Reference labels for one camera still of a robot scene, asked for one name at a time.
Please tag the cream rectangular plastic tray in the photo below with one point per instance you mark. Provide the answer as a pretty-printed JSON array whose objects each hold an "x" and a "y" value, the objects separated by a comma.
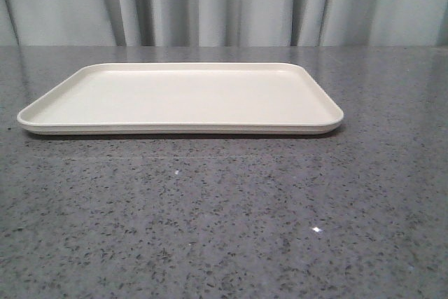
[{"x": 184, "y": 98}]

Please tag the grey pleated curtain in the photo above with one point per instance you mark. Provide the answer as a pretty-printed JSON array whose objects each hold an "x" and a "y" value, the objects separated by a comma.
[{"x": 210, "y": 23}]

